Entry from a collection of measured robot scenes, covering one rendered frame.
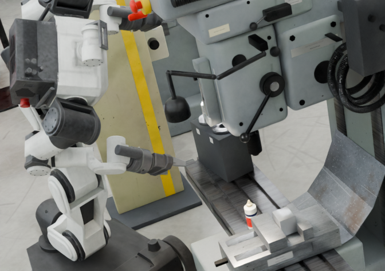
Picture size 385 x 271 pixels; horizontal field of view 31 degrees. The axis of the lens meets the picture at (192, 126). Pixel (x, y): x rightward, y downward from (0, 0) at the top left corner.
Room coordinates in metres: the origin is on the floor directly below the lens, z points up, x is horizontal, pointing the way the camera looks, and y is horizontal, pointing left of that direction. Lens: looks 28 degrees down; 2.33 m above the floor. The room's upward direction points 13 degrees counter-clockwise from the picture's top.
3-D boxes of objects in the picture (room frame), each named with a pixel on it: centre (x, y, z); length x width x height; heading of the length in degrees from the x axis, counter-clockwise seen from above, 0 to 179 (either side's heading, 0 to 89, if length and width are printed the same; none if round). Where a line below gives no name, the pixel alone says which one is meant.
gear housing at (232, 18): (1.92, -0.22, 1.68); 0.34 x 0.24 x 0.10; 103
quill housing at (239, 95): (1.91, -0.18, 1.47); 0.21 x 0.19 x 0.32; 13
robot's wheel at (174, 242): (2.37, 0.19, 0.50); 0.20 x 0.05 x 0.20; 35
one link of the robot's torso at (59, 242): (2.45, 0.56, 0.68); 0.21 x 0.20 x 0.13; 35
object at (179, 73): (1.72, -0.04, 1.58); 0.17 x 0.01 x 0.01; 49
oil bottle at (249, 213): (1.91, -0.12, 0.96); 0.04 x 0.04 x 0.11
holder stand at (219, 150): (2.34, -0.09, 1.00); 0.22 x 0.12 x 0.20; 23
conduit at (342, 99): (1.78, -0.48, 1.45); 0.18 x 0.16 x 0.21; 103
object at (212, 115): (1.88, -0.07, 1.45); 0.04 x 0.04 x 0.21; 13
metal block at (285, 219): (1.76, -0.21, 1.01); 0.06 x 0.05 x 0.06; 11
